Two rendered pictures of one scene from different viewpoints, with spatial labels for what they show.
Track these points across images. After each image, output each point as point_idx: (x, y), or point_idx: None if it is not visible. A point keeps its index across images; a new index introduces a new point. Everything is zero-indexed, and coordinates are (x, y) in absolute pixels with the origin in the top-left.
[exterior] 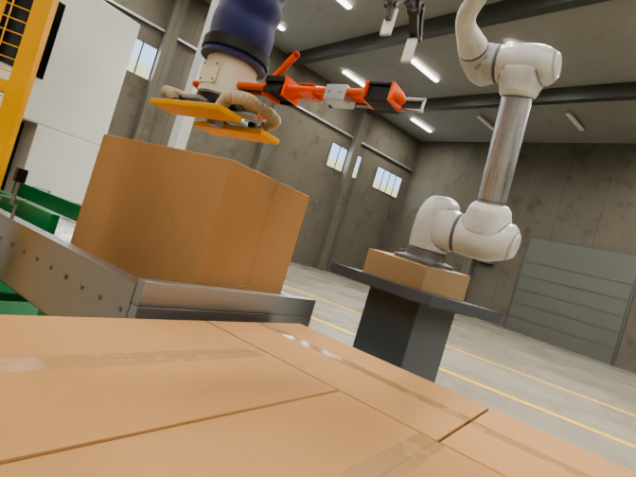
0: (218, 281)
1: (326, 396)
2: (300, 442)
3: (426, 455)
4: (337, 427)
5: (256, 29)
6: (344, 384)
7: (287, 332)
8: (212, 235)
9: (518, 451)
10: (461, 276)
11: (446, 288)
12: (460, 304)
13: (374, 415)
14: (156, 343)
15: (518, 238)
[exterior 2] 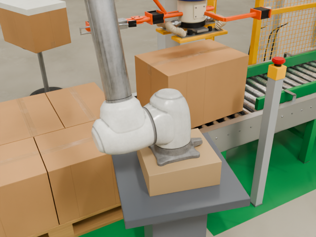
0: (142, 106)
1: (60, 123)
2: (41, 114)
3: (28, 130)
4: (44, 120)
5: None
6: (68, 130)
7: None
8: (136, 85)
9: (19, 154)
10: (145, 168)
11: (142, 168)
12: (114, 169)
13: (48, 129)
14: (91, 103)
15: (91, 131)
